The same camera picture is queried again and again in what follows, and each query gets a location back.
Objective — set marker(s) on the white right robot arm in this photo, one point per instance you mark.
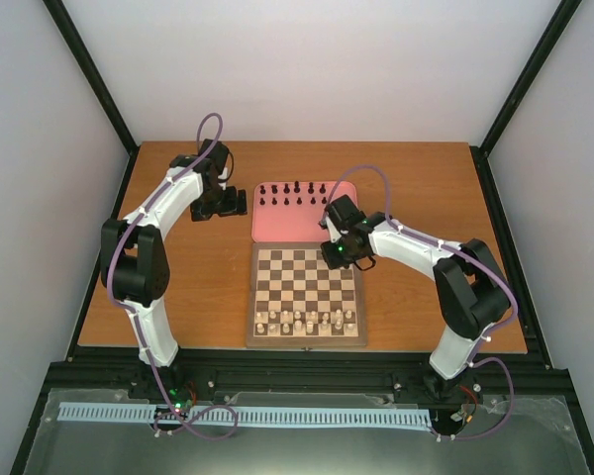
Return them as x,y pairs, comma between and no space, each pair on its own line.
473,294

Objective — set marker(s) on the black left frame post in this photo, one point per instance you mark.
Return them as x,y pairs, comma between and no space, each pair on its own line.
75,43

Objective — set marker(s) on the black right frame post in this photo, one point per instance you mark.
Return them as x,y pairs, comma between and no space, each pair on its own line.
553,31

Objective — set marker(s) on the pink plastic tray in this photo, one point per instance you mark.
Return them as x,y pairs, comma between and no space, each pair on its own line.
291,223

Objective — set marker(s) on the light blue cable duct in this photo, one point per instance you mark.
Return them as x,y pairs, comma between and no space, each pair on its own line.
248,417

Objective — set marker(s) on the wooden chess board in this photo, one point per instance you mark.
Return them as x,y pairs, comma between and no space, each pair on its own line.
294,277

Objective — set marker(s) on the black front frame rail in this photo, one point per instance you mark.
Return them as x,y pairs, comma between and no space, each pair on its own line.
405,377

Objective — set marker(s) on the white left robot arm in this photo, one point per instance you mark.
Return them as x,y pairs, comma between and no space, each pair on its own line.
133,264

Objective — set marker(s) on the black frame post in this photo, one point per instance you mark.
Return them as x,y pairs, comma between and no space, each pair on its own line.
75,43
553,31

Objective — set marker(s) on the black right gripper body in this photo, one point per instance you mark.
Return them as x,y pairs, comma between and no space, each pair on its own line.
342,257

